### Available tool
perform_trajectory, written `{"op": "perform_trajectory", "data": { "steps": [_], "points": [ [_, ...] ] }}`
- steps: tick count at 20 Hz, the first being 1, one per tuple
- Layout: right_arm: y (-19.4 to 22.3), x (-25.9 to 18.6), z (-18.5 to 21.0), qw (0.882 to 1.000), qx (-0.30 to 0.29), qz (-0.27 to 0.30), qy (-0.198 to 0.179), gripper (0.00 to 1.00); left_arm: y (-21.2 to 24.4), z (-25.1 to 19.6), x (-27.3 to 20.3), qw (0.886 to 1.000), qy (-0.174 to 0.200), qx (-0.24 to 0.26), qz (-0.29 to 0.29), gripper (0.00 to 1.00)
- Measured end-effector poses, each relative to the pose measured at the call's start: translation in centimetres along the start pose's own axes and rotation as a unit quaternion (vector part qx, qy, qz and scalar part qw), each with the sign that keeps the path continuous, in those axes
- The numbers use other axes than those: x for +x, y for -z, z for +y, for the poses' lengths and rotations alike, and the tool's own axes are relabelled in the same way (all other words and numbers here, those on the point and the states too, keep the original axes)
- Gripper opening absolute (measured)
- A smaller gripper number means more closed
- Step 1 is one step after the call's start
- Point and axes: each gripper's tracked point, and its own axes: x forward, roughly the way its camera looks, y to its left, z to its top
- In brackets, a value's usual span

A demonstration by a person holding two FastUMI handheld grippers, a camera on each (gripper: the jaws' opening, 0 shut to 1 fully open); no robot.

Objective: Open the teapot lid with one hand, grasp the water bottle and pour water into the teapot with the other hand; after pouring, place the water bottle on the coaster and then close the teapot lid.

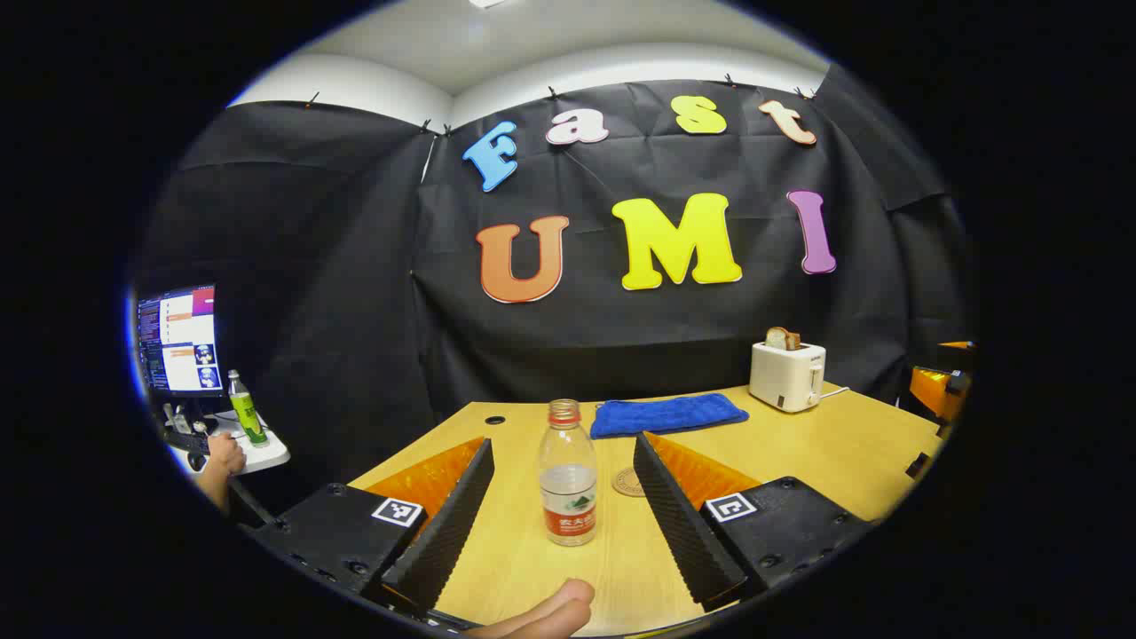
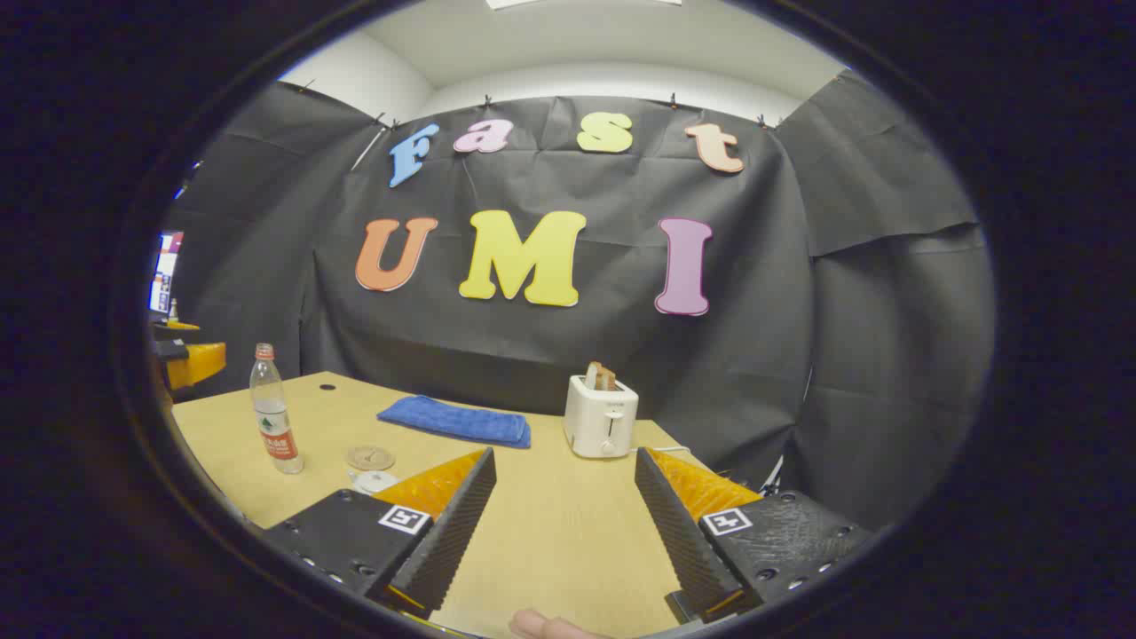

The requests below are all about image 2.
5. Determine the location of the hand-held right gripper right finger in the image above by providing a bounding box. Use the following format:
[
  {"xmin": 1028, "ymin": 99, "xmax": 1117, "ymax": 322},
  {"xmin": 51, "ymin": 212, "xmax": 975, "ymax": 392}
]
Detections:
[{"xmin": 634, "ymin": 446, "xmax": 878, "ymax": 625}]

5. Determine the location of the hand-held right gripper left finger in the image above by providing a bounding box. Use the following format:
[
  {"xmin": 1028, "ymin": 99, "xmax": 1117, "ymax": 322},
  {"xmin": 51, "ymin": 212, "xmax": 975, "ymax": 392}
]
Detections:
[{"xmin": 260, "ymin": 446, "xmax": 498, "ymax": 622}]

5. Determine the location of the clear plastic water bottle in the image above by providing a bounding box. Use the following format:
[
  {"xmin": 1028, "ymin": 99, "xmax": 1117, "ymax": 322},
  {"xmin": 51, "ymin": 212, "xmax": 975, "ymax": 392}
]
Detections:
[{"xmin": 249, "ymin": 343, "xmax": 305, "ymax": 476}]

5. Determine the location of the computer monitor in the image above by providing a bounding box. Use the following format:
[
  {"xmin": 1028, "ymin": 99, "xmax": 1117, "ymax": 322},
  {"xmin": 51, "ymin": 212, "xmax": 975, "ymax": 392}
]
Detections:
[{"xmin": 149, "ymin": 231, "xmax": 185, "ymax": 314}]

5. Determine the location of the blue folded towel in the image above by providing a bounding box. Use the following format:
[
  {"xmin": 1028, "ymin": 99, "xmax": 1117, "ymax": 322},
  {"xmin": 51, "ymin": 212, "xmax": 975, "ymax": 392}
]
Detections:
[{"xmin": 377, "ymin": 395, "xmax": 532, "ymax": 449}]

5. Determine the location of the white toaster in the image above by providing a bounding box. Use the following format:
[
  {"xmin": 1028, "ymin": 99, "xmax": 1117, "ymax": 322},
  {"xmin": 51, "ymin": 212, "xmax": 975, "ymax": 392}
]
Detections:
[{"xmin": 564, "ymin": 375, "xmax": 640, "ymax": 459}]

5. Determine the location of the white ceiling light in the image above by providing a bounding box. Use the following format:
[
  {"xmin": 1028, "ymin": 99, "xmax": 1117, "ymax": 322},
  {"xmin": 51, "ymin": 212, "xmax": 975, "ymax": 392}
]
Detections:
[{"xmin": 486, "ymin": 0, "xmax": 684, "ymax": 10}]

